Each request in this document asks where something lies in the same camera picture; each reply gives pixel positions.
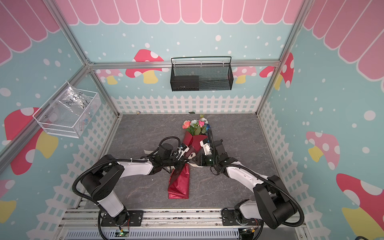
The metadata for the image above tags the cream ribbon strip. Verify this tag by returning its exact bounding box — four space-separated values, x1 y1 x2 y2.
143 150 202 168

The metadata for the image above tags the dark red wrapping paper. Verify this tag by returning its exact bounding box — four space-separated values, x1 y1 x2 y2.
168 132 208 200

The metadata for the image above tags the light blue fake flower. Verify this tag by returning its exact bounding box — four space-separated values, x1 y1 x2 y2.
187 115 209 136

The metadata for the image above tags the pink orange fake rose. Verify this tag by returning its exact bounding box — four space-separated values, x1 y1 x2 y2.
182 121 191 130

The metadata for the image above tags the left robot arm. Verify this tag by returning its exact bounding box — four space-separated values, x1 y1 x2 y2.
72 143 189 219

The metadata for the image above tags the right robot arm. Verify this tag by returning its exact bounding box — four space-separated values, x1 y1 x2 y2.
196 140 305 229

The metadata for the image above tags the black box in basket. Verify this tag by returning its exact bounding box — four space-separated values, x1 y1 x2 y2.
171 76 200 92

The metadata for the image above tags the clear plastic bag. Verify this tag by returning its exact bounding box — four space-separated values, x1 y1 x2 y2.
51 85 92 127

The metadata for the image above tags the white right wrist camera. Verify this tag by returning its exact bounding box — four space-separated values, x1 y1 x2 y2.
200 141 212 156

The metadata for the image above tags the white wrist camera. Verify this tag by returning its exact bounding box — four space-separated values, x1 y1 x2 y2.
200 141 212 156
178 144 190 157

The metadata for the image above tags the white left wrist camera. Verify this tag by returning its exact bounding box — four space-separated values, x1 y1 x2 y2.
178 144 190 157

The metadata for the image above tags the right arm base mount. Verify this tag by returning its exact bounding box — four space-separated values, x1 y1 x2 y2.
221 208 262 226

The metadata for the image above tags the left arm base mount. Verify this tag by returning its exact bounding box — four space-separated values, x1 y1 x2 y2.
101 210 144 227

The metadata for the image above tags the black wire mesh basket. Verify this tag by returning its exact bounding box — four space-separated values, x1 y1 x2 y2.
171 56 234 91

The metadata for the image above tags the white wire basket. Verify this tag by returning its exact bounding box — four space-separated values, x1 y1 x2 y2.
33 83 102 139

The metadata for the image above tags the aluminium corner frame post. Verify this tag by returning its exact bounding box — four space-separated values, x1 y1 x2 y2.
44 1 120 117

